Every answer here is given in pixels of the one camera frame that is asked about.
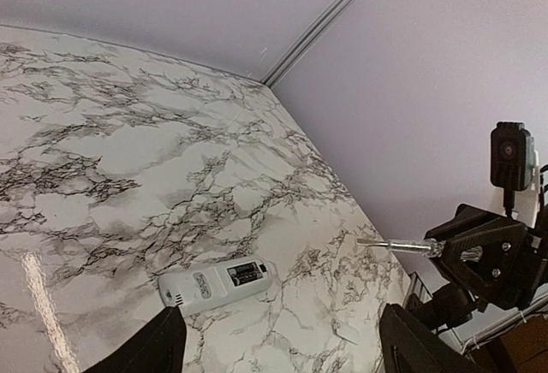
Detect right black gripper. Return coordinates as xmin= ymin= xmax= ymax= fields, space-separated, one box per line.
xmin=424 ymin=204 xmax=547 ymax=309

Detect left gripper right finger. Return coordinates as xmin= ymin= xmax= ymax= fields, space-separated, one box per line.
xmin=378 ymin=305 xmax=484 ymax=373

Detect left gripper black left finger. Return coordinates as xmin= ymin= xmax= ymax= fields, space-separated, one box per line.
xmin=85 ymin=307 xmax=187 ymax=373

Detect clear handled screwdriver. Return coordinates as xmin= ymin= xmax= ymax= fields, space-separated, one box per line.
xmin=355 ymin=238 xmax=444 ymax=258

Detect white battery cover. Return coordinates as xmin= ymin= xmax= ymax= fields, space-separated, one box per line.
xmin=333 ymin=321 xmax=360 ymax=345

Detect white remote control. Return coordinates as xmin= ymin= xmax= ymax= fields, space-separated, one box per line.
xmin=158 ymin=255 xmax=273 ymax=317

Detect batteries in remote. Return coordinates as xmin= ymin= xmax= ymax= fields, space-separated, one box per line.
xmin=227 ymin=262 xmax=267 ymax=287

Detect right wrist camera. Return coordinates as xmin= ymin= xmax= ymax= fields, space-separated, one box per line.
xmin=490 ymin=121 xmax=534 ymax=218

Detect right aluminium frame post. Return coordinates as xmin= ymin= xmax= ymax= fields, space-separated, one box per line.
xmin=261 ymin=0 xmax=356 ymax=88

